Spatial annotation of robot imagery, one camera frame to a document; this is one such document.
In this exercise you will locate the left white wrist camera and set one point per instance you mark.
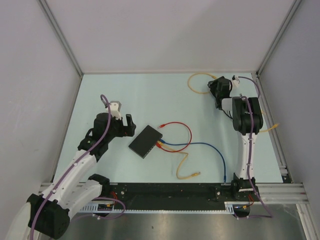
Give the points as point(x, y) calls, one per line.
point(115, 107)

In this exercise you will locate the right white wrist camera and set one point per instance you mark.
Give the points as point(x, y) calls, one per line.
point(235, 80)

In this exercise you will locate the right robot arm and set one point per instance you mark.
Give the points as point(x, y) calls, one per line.
point(247, 121)

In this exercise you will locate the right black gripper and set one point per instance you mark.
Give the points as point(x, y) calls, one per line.
point(212, 85)

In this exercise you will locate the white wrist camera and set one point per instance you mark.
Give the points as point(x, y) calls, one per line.
point(235, 80)
point(115, 107)

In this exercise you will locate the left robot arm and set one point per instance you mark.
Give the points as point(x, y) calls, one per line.
point(52, 211)

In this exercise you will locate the black network switch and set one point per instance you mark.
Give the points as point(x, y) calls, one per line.
point(145, 141)

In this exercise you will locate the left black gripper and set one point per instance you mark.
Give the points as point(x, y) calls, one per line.
point(125, 130)

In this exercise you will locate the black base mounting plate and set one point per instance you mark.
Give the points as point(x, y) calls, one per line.
point(175, 196)

